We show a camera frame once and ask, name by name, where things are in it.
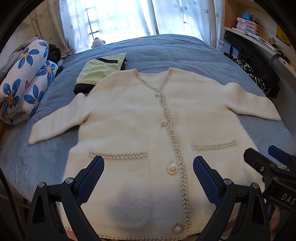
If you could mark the wooden desk shelf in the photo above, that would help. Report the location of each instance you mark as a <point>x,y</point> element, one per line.
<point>268,42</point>

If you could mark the pink drawer organiser box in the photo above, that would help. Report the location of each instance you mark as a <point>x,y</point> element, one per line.
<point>248,26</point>

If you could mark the black clothes pile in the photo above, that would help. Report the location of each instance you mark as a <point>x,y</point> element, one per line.
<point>54,53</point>

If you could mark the white cardboard box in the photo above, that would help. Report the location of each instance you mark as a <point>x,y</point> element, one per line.
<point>224,47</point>

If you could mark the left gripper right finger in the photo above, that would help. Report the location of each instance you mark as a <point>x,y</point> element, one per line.
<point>251,222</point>

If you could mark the small plush toy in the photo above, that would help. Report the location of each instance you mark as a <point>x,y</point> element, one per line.
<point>98,42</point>

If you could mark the black white patterned cloth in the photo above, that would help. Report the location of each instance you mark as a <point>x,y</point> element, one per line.
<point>265,78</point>

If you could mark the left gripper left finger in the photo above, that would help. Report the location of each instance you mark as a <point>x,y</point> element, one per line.
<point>44,221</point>

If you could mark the folded yellow-green black garment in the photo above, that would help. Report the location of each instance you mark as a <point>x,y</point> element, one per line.
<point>97,69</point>

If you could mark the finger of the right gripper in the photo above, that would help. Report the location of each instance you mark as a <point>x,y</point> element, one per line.
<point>259,162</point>
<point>280,155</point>

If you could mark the grey-blue plush bed blanket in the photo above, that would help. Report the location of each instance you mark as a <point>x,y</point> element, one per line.
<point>24,166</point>

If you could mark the white fuzzy cardigan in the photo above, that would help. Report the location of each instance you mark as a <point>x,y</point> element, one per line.
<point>148,128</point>

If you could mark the right hand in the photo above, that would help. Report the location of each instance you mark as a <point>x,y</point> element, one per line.
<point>274,222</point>

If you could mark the blue floral rolled quilt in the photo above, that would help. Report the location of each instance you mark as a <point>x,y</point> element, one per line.
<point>26,83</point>

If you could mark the white sheer curtain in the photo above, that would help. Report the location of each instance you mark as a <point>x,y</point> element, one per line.
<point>115,21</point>

